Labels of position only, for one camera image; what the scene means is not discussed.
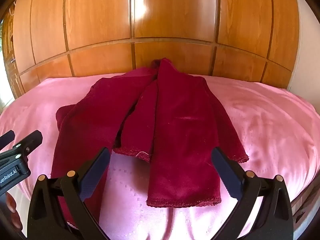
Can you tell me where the dark red knit garment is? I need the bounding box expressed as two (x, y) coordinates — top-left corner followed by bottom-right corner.
(51, 59), (248, 208)

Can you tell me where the pink bed cover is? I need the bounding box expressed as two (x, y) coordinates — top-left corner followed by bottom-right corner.
(1, 76), (319, 239)

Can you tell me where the left hand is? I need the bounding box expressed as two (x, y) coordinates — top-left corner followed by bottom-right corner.
(5, 192), (23, 231)

